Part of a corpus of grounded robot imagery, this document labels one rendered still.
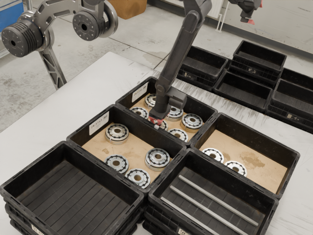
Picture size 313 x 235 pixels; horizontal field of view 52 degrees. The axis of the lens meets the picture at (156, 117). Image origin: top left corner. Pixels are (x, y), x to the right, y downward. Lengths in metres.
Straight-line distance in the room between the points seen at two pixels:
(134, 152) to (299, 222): 0.78
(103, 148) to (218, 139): 0.54
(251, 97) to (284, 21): 1.76
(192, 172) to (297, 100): 1.46
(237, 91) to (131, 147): 1.47
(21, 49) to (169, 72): 0.99
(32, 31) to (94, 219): 1.15
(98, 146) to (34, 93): 1.68
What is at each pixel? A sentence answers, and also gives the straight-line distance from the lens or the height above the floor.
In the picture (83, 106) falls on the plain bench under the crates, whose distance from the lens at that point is 1.81.
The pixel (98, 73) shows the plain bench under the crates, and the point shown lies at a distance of 2.04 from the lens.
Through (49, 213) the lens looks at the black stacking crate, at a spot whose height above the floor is 0.83.
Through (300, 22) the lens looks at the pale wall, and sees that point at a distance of 4.27.
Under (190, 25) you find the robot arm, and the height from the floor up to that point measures 1.45.
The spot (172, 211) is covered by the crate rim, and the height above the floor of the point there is 0.93.
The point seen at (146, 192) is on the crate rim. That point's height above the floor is 0.93.
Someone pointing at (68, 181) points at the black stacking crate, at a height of 0.83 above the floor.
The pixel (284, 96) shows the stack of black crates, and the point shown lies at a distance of 2.66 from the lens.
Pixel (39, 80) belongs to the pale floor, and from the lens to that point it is 3.17.
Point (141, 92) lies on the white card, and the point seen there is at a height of 0.88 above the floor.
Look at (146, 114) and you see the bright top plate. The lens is 1.55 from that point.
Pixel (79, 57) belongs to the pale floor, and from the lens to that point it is 3.47.
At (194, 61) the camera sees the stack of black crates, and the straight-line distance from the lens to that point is 2.71.
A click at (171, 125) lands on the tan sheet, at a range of 1.56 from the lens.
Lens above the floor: 1.89
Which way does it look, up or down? 42 degrees down
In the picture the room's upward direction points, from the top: 11 degrees clockwise
